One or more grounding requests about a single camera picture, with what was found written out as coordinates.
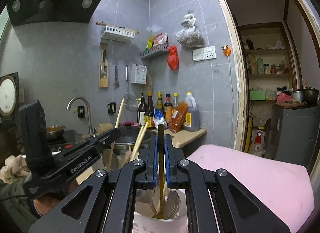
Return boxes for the gold long-handled spoon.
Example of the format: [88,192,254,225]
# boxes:
[154,124,165,219]

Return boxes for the silver metal spoon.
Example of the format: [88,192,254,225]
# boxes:
[136,190,157,215]

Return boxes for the person's left hand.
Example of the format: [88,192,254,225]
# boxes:
[32,180,79,218]

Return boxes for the black wok with lid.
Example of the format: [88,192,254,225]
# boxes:
[114,122,152,149]

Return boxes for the dark soy sauce bottle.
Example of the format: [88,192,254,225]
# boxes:
[144,91,156,129]

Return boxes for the orange snack packet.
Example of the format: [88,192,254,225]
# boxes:
[169,102,189,133]

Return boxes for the large oil jug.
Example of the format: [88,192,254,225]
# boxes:
[183,91,200,132]

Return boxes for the hanging mesh strainer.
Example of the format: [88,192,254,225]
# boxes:
[124,66,138,113]

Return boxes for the white plastic utensil holder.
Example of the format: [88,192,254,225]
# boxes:
[132,190,189,232]

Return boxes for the chrome sink faucet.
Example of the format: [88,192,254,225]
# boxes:
[66,96,95,137]

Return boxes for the red plastic bag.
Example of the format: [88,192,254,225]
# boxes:
[167,45,179,71]

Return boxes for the wooden knife board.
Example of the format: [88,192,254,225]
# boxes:
[99,42,108,89]

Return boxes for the pink floral tablecloth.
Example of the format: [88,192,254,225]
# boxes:
[188,145,315,232]

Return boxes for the green box on shelf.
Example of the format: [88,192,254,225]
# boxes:
[249,91,266,101]

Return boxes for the clear bag dried goods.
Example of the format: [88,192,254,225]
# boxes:
[174,11,205,48]

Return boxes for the grey cabinet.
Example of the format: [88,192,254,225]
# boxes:
[265,105,319,168]

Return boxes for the wooden pantry shelf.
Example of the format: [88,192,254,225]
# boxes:
[238,22,301,101]

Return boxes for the white wall box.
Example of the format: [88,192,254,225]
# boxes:
[131,63,147,84]

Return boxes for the grey corner wall shelf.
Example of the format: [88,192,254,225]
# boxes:
[140,42,169,59]

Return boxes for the white wall socket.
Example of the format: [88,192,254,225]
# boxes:
[192,46,216,62]

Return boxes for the white wall rack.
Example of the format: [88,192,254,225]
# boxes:
[96,21,139,42]

